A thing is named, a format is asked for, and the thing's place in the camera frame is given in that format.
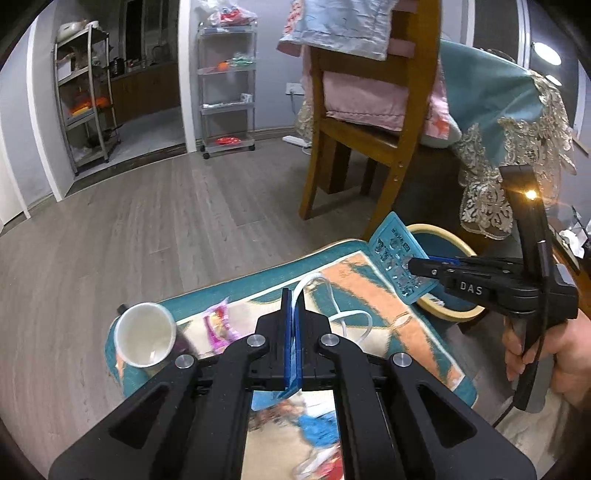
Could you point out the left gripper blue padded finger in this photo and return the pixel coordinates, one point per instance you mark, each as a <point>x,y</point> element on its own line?
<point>299,314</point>
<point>290,343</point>

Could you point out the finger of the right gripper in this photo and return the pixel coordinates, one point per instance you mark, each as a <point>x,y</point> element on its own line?
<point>430,267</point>
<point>485,262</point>

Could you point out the teal blister pack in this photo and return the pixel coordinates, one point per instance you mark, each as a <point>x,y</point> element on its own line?
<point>395,246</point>

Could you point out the purple snack wrapper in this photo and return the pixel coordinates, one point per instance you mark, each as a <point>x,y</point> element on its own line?
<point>220,333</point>

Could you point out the blue trash bin, yellow rim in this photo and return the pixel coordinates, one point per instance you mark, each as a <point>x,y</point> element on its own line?
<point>437,241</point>

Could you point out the teal patterned floor mat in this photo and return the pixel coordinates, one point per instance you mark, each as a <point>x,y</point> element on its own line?
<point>342,282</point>

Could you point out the red white wrapper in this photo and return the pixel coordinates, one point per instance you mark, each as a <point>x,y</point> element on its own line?
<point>323,464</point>

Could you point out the teal lace tablecloth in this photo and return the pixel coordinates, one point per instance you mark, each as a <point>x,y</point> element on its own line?
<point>508,115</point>

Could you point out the black mug, white inside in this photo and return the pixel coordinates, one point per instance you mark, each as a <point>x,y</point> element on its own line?
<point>145,334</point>

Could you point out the wooden chair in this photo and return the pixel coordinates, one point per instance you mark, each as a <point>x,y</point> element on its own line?
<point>412,61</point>

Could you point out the pink cushion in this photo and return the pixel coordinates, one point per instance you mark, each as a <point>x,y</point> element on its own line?
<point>368,102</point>

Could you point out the white power strip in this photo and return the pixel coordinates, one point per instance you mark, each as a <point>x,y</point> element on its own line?
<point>296,141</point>

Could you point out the light blue quilted cloth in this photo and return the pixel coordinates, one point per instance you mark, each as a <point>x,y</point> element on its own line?
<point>354,27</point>

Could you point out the grey rolling cart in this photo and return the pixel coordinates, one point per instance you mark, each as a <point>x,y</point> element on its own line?
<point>226,87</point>

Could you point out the metal shelf rack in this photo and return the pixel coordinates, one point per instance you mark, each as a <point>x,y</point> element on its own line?
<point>84,96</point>

